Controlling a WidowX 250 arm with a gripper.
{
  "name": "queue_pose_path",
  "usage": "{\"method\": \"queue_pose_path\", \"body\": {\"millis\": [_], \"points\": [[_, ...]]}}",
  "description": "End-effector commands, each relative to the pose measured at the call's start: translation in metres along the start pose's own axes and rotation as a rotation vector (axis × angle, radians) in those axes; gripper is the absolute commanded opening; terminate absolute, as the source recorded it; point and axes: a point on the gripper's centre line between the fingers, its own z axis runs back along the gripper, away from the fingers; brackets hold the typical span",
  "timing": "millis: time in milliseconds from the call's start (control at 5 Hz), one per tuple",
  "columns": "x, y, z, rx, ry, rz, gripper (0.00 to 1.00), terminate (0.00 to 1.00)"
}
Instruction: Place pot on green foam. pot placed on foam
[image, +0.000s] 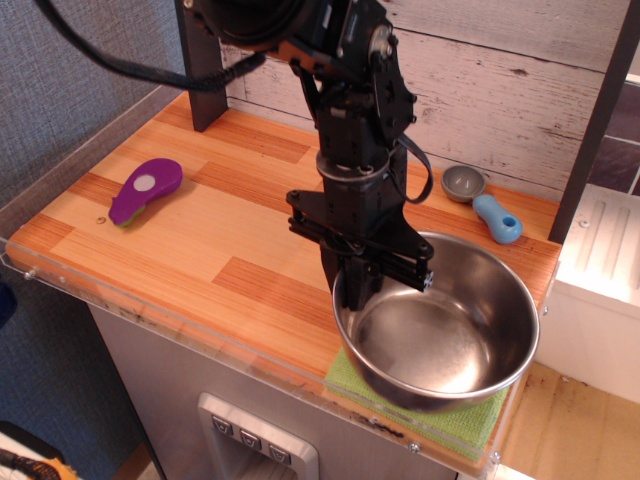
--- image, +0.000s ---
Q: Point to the grey toy fridge cabinet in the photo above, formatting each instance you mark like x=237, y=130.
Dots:
x=164, y=380

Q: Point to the yellow object bottom left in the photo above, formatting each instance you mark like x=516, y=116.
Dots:
x=64, y=471

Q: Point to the dark vertical post right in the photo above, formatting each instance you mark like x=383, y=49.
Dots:
x=615, y=77

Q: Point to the green foam cloth pad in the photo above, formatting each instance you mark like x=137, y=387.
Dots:
x=467, y=431

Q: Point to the purple toy eggplant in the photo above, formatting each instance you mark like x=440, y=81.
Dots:
x=150, y=181

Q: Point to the stainless steel pot bowl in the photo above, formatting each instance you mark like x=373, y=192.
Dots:
x=470, y=334

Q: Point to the clear acrylic edge guard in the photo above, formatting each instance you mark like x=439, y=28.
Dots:
x=262, y=304

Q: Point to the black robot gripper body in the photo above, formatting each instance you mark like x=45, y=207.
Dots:
x=366, y=210

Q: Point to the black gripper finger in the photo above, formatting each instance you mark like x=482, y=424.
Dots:
x=334, y=253
x=362, y=279

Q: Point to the silver dispenser button panel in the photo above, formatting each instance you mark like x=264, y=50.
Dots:
x=244, y=446

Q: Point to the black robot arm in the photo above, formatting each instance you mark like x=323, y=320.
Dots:
x=344, y=54

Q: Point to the grey blue toy scoop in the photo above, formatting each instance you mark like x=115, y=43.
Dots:
x=465, y=184

